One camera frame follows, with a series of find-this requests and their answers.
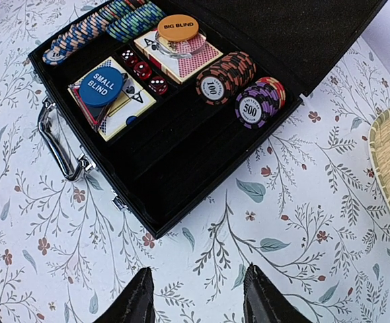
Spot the blue small blind button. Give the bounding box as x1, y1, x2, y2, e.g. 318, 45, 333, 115
79, 67, 125, 108

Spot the clear plastic disc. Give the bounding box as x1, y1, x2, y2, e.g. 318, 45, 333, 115
155, 30, 206, 59

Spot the red dice pair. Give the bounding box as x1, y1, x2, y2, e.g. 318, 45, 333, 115
134, 61, 168, 96

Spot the green chip row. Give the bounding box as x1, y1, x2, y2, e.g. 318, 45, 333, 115
106, 1, 166, 43

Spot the dark chip stack 100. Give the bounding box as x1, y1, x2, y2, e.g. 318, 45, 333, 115
196, 51, 257, 106

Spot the black poker case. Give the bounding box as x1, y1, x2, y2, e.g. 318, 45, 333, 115
29, 1, 383, 238

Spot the red die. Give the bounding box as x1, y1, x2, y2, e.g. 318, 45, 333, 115
120, 49, 139, 67

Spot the blue card deck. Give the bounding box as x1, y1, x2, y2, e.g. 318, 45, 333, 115
83, 57, 156, 141

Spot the dark chip stack 500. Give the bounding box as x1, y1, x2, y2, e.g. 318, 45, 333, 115
235, 77, 286, 129

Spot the blue chip row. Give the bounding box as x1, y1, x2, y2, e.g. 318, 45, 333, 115
42, 0, 155, 67

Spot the black triangle card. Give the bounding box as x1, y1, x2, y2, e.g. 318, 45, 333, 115
68, 73, 129, 132

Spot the red card deck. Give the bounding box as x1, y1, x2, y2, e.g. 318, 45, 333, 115
134, 30, 223, 84

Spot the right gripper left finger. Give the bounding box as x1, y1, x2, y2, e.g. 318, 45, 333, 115
94, 267, 155, 323

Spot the orange big blind button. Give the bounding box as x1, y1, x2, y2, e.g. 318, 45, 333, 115
157, 14, 199, 42

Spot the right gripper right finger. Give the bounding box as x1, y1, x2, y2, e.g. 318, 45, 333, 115
243, 264, 311, 323

